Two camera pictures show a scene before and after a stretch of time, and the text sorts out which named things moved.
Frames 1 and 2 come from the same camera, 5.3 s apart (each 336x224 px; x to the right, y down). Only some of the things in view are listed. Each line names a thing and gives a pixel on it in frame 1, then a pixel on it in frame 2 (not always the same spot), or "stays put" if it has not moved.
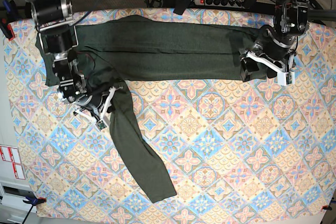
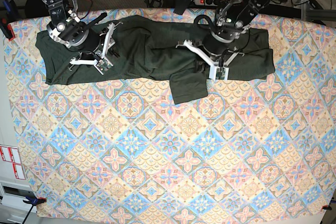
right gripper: [269, 46] → [217, 46]
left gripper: [92, 99] → [88, 39]
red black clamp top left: [6, 28] stays put
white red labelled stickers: [11, 154] stays put
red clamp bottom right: [325, 207] stays put
